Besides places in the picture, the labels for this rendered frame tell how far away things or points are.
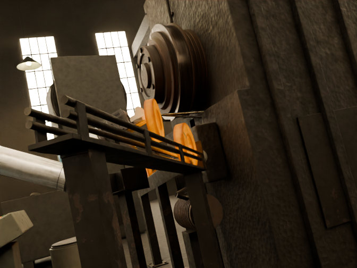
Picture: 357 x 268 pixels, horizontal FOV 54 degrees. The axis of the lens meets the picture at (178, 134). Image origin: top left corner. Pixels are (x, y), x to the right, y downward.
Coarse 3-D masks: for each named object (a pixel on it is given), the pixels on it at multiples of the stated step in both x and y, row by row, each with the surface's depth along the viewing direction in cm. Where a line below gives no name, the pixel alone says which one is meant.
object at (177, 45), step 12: (156, 24) 166; (168, 36) 154; (180, 36) 154; (180, 48) 151; (180, 60) 150; (180, 72) 149; (180, 84) 150; (192, 84) 154; (180, 96) 153; (180, 108) 160
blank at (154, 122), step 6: (144, 102) 120; (150, 102) 119; (156, 102) 127; (144, 108) 118; (150, 108) 117; (156, 108) 124; (144, 114) 117; (150, 114) 117; (156, 114) 126; (150, 120) 116; (156, 120) 118; (162, 120) 131; (150, 126) 117; (156, 126) 117; (162, 126) 128; (156, 132) 118; (162, 132) 125
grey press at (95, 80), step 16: (64, 64) 413; (80, 64) 421; (96, 64) 430; (112, 64) 440; (64, 80) 409; (80, 80) 417; (96, 80) 426; (112, 80) 435; (48, 96) 448; (80, 96) 414; (96, 96) 422; (112, 96) 431; (48, 112) 471; (112, 112) 427; (64, 128) 398; (144, 224) 443
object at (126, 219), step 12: (132, 168) 199; (144, 168) 207; (120, 180) 220; (132, 180) 197; (144, 180) 205; (120, 192) 202; (120, 204) 203; (132, 204) 203; (132, 216) 201; (132, 228) 198; (132, 240) 198; (132, 252) 198; (132, 264) 199; (144, 264) 199
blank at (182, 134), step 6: (180, 126) 114; (186, 126) 118; (174, 132) 112; (180, 132) 111; (186, 132) 116; (174, 138) 111; (180, 138) 110; (186, 138) 114; (192, 138) 122; (186, 144) 112; (192, 144) 120; (186, 162) 111; (192, 162) 114
